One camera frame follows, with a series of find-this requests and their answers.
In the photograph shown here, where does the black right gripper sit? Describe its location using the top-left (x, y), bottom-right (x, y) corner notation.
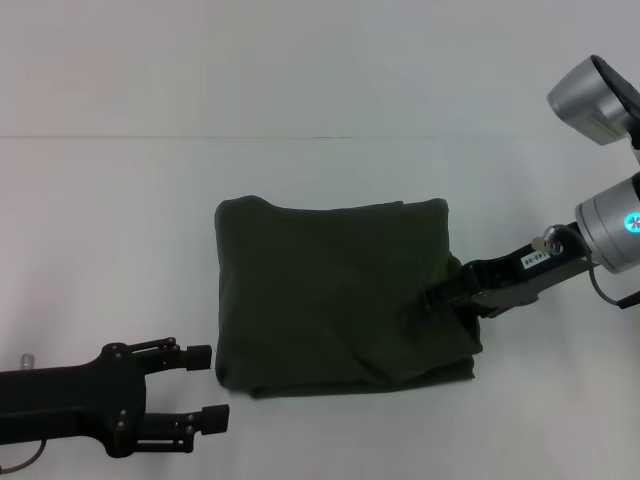
top-left (422, 223), bottom-right (594, 318)

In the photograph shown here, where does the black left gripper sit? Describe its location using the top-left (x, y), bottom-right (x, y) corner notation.
top-left (0, 337), bottom-right (231, 460)

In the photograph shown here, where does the dark green shirt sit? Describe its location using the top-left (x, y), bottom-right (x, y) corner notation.
top-left (213, 195), bottom-right (485, 400)

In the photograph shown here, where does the right arm connector cable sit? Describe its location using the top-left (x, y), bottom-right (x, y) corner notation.
top-left (532, 224), bottom-right (640, 310)

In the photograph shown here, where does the arm connector cable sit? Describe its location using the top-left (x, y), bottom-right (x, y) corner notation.
top-left (532, 224), bottom-right (640, 310)
top-left (0, 439), bottom-right (47, 474)

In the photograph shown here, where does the left arm connector cable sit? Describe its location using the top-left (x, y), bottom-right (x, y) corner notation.
top-left (0, 439), bottom-right (47, 474)

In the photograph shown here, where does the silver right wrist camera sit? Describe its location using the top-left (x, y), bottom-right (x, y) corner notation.
top-left (546, 54), bottom-right (640, 164)

